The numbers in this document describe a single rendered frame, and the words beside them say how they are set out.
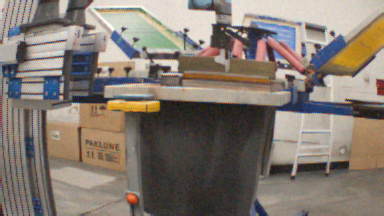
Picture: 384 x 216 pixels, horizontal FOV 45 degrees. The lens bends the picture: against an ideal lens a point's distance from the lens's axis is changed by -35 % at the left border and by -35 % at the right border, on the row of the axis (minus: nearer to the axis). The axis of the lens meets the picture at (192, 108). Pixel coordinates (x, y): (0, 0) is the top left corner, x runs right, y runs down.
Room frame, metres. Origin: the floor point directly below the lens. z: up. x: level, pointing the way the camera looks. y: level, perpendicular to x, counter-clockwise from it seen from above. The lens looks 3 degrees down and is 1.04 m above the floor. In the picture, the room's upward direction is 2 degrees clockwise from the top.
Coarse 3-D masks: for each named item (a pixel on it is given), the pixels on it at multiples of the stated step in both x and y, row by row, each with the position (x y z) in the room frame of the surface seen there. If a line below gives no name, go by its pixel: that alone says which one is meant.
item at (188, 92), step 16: (112, 96) 2.11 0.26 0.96; (160, 96) 2.07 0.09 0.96; (176, 96) 2.06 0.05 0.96; (192, 96) 2.05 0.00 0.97; (208, 96) 2.04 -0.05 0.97; (224, 96) 2.02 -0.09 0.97; (240, 96) 2.01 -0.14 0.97; (256, 96) 2.00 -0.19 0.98; (272, 96) 1.99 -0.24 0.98; (288, 96) 2.32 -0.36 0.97
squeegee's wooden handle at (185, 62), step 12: (180, 60) 2.71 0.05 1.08; (192, 60) 2.70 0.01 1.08; (204, 60) 2.68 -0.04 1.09; (240, 60) 2.65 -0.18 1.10; (252, 60) 2.64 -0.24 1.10; (180, 72) 2.71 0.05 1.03; (228, 72) 2.66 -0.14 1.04; (240, 72) 2.65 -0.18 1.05; (252, 72) 2.64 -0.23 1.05; (264, 72) 2.62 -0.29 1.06
